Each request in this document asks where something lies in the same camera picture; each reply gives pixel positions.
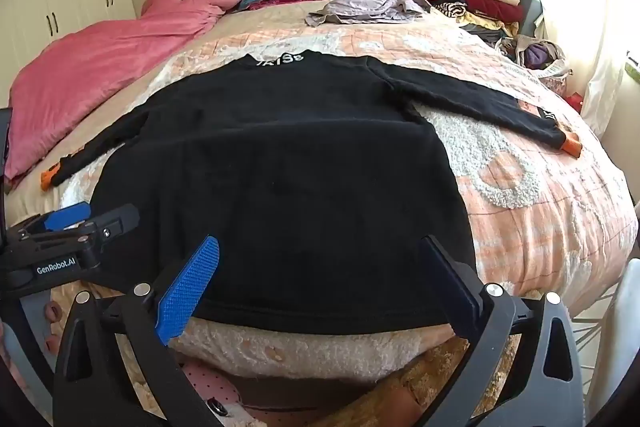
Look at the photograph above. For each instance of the bed with beige sheet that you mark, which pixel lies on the bed with beige sheet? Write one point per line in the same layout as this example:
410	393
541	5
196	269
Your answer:
270	19

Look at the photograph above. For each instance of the black sweater with orange cuffs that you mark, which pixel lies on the black sweater with orange cuffs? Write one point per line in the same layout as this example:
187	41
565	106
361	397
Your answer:
280	182

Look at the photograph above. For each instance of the white plastic object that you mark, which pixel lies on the white plastic object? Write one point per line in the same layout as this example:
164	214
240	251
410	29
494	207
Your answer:
627	302

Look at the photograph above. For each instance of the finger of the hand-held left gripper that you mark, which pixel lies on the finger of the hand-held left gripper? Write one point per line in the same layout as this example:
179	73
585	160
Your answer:
65	217
117	217

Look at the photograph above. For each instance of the small red object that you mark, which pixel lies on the small red object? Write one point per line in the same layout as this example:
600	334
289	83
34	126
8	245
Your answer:
575	101

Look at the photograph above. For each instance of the green object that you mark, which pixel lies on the green object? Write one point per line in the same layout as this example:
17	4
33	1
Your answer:
632	71

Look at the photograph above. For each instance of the brown wooden board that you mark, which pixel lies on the brown wooden board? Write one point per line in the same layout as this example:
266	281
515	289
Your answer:
400	387

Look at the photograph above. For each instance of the pink dotted cloth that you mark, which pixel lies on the pink dotted cloth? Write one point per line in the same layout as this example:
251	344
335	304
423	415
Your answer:
210	387

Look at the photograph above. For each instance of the orange and white fleece blanket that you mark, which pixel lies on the orange and white fleece blanket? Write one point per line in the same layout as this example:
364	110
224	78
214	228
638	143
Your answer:
525	207

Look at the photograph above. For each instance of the pink blanket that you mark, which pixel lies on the pink blanket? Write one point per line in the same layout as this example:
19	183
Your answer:
100	52

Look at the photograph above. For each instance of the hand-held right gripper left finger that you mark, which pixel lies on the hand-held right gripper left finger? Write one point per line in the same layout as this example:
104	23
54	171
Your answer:
187	292

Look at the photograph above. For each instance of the white curtain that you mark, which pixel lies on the white curtain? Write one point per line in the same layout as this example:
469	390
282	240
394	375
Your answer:
605	82

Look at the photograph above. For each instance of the crumpled lilac garment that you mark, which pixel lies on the crumpled lilac garment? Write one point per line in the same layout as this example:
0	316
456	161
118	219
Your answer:
365	4

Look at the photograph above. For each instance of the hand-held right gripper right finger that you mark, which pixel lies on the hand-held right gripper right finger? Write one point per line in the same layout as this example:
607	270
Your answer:
445	277

